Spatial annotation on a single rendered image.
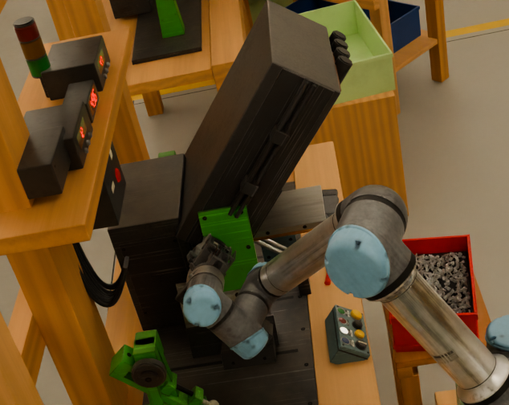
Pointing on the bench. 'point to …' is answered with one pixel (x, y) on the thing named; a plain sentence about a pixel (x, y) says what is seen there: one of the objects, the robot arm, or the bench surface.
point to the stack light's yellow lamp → (34, 50)
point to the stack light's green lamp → (38, 67)
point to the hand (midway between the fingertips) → (209, 252)
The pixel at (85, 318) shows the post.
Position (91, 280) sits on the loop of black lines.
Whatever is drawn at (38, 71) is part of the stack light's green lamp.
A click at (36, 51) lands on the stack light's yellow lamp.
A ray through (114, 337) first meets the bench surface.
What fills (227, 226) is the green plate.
